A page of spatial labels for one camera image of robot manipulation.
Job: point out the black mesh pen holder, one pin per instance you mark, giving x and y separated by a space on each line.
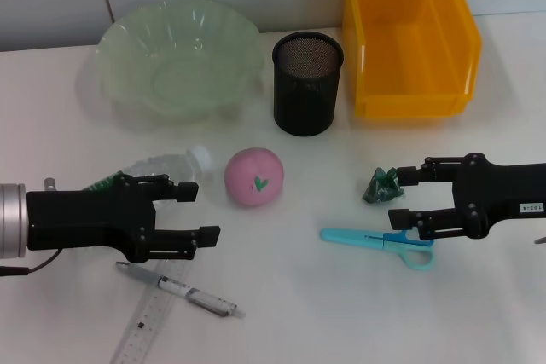
305 99

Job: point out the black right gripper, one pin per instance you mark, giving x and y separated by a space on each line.
503 189

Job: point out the yellow plastic bin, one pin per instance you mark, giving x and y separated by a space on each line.
405 102

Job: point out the green glass fruit plate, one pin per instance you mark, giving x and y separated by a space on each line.
141 40

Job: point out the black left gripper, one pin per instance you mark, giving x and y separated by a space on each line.
85 219

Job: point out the blue scissors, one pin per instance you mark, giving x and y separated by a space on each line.
350 237

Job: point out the clear water bottle green label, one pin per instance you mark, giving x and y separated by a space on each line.
170 163

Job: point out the pink peach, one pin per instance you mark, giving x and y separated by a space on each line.
247 172

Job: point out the grey white pen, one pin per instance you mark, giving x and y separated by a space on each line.
170 285

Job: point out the clear plastic ruler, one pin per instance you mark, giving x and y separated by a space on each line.
141 330

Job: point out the green plastic wrapper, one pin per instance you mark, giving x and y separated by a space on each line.
377 189

